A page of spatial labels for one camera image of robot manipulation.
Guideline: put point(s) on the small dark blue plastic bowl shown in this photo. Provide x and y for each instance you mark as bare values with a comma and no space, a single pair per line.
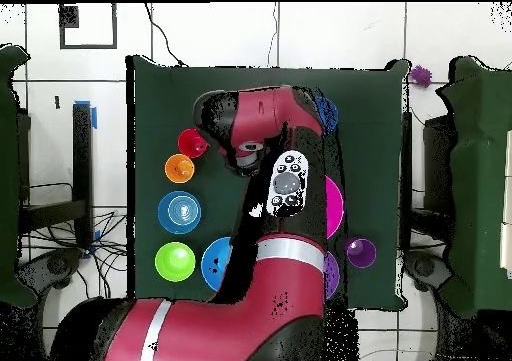
330,115

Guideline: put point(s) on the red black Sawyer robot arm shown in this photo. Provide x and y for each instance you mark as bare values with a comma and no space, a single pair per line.
260,317

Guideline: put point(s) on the orange plastic cup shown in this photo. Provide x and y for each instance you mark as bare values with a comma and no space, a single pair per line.
179,168

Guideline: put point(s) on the shallow light blue plastic bowl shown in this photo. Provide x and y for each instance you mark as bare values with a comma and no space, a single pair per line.
179,212

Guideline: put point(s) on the large pink plastic bowl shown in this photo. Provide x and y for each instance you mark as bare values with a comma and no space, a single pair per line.
335,209

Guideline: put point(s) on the large light blue plastic bowl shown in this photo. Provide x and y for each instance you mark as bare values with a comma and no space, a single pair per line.
214,261

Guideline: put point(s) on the red plastic cup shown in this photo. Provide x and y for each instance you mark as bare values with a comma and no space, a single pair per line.
188,141

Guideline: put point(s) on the green plastic bowl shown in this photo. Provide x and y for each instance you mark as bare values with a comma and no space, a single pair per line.
174,262

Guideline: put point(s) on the purple plastic bowl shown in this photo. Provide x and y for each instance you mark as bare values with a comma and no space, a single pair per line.
332,275

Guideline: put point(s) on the dark green tablecloth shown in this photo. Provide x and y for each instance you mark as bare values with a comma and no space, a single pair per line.
180,97

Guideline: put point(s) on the purple plastic cup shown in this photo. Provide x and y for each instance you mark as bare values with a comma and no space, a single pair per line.
362,255

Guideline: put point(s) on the purple spiky ball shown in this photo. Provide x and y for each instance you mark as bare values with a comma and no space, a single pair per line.
420,76

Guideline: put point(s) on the green cloth covered side table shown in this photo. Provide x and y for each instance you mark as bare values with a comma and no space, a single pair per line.
8,177
476,177

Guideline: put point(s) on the dark square floor frame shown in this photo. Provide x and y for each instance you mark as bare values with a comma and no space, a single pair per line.
68,17

